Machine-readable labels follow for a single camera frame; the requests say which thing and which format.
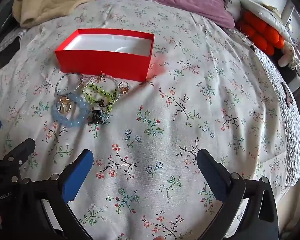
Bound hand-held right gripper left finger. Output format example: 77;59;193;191
20;149;94;240

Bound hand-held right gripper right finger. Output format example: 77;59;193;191
196;149;279;240

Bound blue bead bracelet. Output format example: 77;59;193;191
51;94;91;128

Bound black hair claw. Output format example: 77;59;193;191
87;108;112;126

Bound gold double ring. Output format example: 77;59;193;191
58;96;72;113

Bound thin multicolour bead bracelet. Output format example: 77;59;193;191
54;73;79;98

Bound green bead bracelet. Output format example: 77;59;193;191
83;83;117;112

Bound clear bead bracelet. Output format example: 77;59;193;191
82;76;121;103

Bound small gold flower ring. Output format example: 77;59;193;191
118;81;131;93

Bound red cardboard box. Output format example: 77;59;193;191
54;29;155;83

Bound floral bed sheet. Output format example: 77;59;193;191
0;0;290;240

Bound grey patterned bedspread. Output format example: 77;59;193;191
250;43;300;188

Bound beige quilted blanket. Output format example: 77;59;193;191
12;0;108;28

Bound orange plush toy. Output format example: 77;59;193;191
236;10;286;56

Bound white quilted cushion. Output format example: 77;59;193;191
240;0;297;46

